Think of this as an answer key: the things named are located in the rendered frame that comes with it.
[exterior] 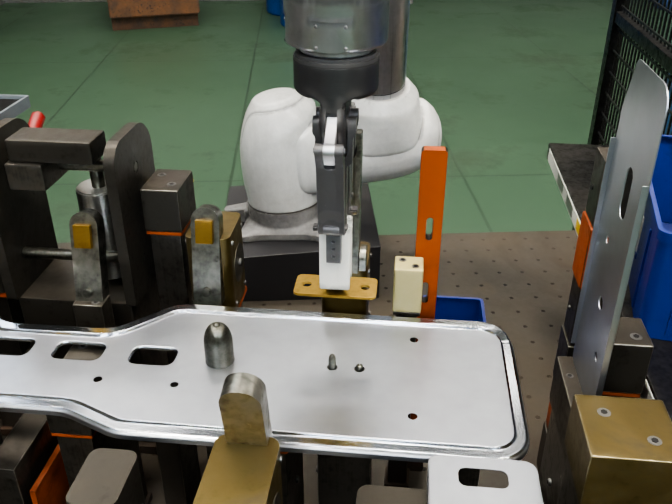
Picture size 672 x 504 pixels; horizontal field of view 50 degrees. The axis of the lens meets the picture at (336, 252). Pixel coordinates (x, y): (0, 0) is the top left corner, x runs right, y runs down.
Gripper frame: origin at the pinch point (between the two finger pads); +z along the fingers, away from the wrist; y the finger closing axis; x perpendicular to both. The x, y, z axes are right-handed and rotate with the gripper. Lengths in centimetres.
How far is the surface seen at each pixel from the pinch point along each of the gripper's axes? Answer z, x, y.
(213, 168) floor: 115, -96, -287
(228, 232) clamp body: 7.6, -15.6, -17.1
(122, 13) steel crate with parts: 98, -258, -593
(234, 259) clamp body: 11.7, -15.1, -17.3
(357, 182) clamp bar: -1.2, 1.0, -14.5
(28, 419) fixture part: 27.3, -38.9, -1.6
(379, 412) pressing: 14.6, 5.2, 6.7
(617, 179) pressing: -8.4, 26.1, -1.6
